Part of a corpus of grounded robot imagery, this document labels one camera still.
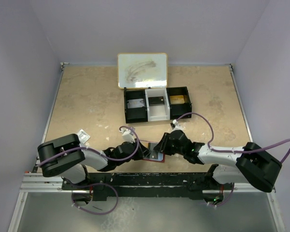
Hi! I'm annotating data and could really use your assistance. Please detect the red card holder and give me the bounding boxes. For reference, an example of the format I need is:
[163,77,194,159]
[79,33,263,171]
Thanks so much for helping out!
[140,140,165,163]

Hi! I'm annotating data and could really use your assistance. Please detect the black white three-bin organizer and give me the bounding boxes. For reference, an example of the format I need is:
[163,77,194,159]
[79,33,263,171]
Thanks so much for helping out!
[124,87,192,124]

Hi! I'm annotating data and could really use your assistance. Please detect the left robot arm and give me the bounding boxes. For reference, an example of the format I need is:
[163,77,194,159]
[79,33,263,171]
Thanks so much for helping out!
[37,134,151,189]

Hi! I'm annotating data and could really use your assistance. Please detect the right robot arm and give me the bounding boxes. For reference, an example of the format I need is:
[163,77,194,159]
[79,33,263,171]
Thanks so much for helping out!
[153,130,282,192]

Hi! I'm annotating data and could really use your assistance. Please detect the gold credit card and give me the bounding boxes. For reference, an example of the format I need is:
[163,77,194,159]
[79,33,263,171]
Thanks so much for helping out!
[170,95,185,104]

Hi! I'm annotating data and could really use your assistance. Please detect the silver credit card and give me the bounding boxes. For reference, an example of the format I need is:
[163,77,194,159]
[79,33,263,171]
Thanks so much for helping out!
[127,99,145,109]

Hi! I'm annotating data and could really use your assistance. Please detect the silver foil packet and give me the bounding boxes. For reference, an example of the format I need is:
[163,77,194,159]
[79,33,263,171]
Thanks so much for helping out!
[77,129,90,144]

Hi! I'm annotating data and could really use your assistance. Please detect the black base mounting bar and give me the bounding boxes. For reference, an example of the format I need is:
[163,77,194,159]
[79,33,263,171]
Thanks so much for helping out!
[62,173,233,201]

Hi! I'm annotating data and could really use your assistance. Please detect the small whiteboard with stand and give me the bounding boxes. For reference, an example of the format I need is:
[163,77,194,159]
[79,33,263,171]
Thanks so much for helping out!
[117,53,168,89]

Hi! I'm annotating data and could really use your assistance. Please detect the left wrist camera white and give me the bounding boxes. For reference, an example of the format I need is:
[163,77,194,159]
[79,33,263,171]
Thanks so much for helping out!
[119,127,135,143]

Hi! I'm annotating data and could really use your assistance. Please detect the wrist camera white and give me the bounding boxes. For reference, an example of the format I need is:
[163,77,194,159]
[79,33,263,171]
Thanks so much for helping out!
[170,119,184,131]
[119,127,135,143]

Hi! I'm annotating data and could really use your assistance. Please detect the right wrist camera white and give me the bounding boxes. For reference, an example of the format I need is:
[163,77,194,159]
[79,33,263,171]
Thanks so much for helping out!
[170,119,184,131]

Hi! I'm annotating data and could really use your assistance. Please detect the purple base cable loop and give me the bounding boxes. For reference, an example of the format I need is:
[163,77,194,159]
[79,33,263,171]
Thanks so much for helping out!
[71,182,119,215]

